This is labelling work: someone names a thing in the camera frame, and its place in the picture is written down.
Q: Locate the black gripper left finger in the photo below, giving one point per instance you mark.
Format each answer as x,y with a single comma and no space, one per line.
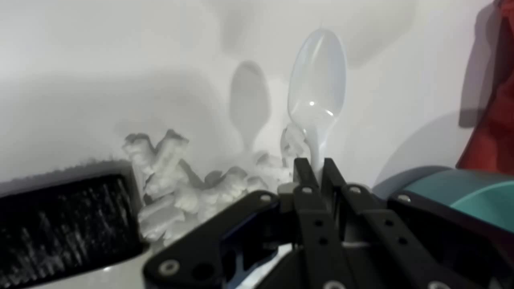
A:
315,234

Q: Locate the crumpled red cloth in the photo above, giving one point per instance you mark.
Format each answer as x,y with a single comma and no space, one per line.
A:
498,106

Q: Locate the teal plastic bowl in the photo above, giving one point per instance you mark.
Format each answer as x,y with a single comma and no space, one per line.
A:
482,197

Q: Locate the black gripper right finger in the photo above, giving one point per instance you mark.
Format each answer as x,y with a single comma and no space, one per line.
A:
386,234

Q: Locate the black bristle hand brush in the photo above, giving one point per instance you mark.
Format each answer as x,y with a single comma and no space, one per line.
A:
64,229

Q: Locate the white plastic spoon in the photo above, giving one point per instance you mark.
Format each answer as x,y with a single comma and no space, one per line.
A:
315,80

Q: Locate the pile of white foam pieces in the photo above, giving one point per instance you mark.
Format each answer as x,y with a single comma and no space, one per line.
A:
177,186

